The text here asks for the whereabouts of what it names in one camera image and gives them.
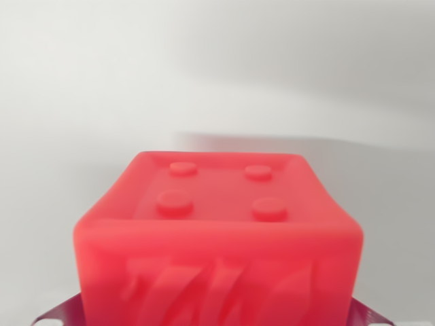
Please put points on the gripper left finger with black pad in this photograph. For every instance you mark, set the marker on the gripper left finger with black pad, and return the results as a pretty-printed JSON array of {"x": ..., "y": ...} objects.
[{"x": 64, "y": 310}]

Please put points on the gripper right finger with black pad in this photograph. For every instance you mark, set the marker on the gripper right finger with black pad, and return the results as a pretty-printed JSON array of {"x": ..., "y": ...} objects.
[{"x": 370, "y": 310}]

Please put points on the red cube with studs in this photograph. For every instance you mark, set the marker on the red cube with studs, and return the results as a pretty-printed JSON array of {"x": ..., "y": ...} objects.
[{"x": 217, "y": 237}]

